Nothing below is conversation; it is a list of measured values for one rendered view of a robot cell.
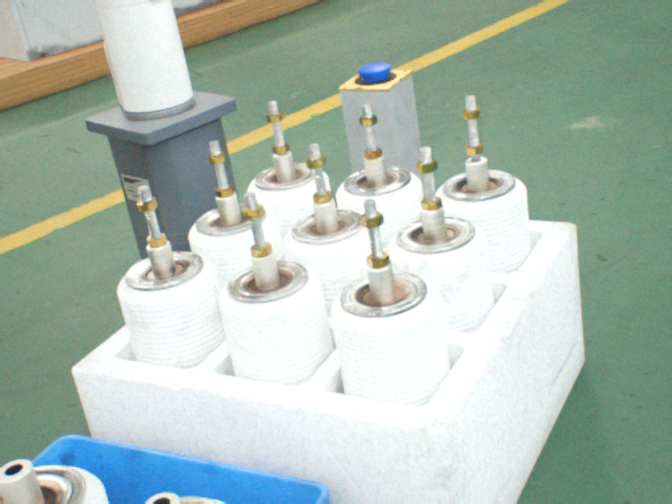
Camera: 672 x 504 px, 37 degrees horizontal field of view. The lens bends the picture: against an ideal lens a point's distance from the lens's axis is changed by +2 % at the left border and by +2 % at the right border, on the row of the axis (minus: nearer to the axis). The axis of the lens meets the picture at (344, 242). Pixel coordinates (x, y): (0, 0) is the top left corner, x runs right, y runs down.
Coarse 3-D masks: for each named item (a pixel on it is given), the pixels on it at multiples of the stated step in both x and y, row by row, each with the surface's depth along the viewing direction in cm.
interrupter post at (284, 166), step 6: (276, 156) 112; (282, 156) 112; (288, 156) 112; (276, 162) 112; (282, 162) 112; (288, 162) 112; (276, 168) 113; (282, 168) 112; (288, 168) 112; (276, 174) 113; (282, 174) 113; (288, 174) 113; (294, 174) 113; (282, 180) 113; (288, 180) 113
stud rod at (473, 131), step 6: (468, 96) 99; (474, 96) 99; (468, 102) 99; (474, 102) 99; (468, 108) 99; (474, 108) 99; (468, 120) 99; (474, 120) 99; (468, 126) 100; (474, 126) 100; (474, 132) 100; (474, 138) 100; (474, 144) 100; (474, 156) 101; (480, 156) 101
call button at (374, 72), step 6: (366, 66) 123; (372, 66) 122; (378, 66) 122; (384, 66) 121; (360, 72) 121; (366, 72) 121; (372, 72) 120; (378, 72) 120; (384, 72) 121; (366, 78) 121; (372, 78) 121; (378, 78) 121; (384, 78) 121
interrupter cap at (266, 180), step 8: (272, 168) 117; (296, 168) 116; (304, 168) 115; (256, 176) 115; (264, 176) 115; (272, 176) 115; (296, 176) 114; (304, 176) 113; (312, 176) 112; (256, 184) 113; (264, 184) 112; (272, 184) 112; (280, 184) 111; (288, 184) 111; (296, 184) 111; (304, 184) 111
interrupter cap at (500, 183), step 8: (456, 176) 105; (464, 176) 105; (488, 176) 104; (496, 176) 104; (504, 176) 104; (512, 176) 103; (448, 184) 104; (456, 184) 104; (464, 184) 104; (496, 184) 102; (504, 184) 102; (512, 184) 101; (448, 192) 102; (456, 192) 102; (464, 192) 102; (472, 192) 102; (480, 192) 101; (488, 192) 100; (496, 192) 100; (504, 192) 100; (456, 200) 101; (464, 200) 100; (472, 200) 100; (480, 200) 99
